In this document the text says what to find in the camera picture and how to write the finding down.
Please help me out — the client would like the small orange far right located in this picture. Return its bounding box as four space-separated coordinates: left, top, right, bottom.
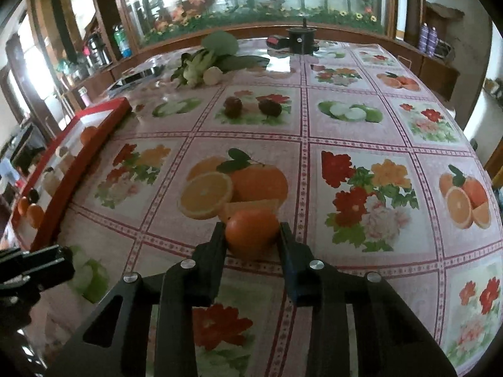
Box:
17 197 31 217

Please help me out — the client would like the dark passion fruit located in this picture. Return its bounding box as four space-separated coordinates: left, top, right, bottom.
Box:
27 188 40 204
258 99 282 117

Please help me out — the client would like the white yam piece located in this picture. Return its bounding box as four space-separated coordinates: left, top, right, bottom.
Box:
58 151 75 174
42 169 61 197

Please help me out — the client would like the red rimmed white tray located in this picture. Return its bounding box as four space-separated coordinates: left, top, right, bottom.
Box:
1 98 132 251

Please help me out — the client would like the floral fruit print tablecloth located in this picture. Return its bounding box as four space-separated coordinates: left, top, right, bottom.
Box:
26 40 502 376

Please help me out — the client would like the pink thermos bottle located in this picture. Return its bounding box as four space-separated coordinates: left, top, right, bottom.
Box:
78 87 92 107

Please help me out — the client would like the green plastic bottle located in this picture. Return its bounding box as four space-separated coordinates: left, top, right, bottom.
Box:
113 24 132 58

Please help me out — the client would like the brownish passion fruit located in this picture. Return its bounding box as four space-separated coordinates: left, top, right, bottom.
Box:
224 96 243 119

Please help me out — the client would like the small white round piece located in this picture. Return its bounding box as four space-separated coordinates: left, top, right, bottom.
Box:
203 66 223 86

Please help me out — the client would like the green cucumber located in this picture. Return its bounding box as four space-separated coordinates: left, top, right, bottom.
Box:
216 55 269 73

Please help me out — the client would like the green leafy bok choy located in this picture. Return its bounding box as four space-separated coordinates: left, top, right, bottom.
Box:
170 31 239 88

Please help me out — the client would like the black pot on table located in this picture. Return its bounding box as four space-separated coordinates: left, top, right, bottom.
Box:
287 18 316 55

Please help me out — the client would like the red black box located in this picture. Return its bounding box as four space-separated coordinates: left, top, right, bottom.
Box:
266 35 290 50

